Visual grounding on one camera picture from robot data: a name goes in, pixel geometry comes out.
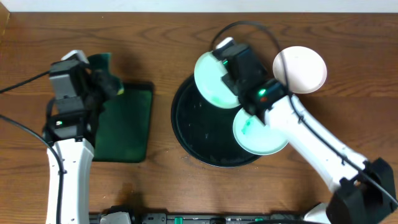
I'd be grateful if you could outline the green scrubbing sponge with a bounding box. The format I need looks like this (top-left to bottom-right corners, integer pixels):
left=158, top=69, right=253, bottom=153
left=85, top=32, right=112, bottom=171
left=88, top=53, right=124, bottom=98

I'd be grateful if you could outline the mint green plate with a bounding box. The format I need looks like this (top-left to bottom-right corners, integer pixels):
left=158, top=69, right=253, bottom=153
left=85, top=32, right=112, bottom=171
left=194, top=52, right=240, bottom=109
left=233, top=108, right=288, bottom=156

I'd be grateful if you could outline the pale pink plate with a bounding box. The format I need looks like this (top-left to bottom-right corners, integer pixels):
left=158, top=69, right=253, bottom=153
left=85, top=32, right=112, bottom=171
left=272, top=46, right=327, bottom=94

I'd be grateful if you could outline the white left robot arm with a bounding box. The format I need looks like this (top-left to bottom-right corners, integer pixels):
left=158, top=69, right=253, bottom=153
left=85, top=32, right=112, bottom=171
left=43, top=54, right=124, bottom=223

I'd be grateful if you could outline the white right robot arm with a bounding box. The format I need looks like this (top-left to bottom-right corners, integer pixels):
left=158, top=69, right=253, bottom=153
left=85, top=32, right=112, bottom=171
left=212, top=38, right=397, bottom=223

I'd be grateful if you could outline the black rectangular sponge tray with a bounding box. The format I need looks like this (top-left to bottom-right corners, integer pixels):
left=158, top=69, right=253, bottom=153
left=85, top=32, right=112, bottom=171
left=93, top=82, right=154, bottom=163

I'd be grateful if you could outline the round black tray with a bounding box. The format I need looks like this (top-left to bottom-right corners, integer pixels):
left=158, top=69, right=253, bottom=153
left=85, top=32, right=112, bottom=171
left=171, top=76, right=260, bottom=167

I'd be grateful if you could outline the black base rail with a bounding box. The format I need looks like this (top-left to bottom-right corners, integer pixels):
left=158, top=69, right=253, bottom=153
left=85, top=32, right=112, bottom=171
left=89, top=205, right=306, bottom=224

